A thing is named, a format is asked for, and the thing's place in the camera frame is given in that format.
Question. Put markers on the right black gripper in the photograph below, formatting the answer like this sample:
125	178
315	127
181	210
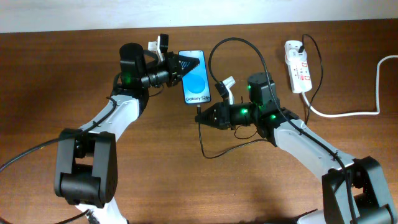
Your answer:
224	115

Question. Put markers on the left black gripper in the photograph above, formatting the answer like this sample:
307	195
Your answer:
173	60

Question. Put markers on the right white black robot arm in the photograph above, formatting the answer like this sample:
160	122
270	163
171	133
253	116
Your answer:
354	190

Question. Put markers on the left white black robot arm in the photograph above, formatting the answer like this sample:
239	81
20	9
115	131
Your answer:
86	173

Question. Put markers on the white power strip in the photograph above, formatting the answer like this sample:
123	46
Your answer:
299	74

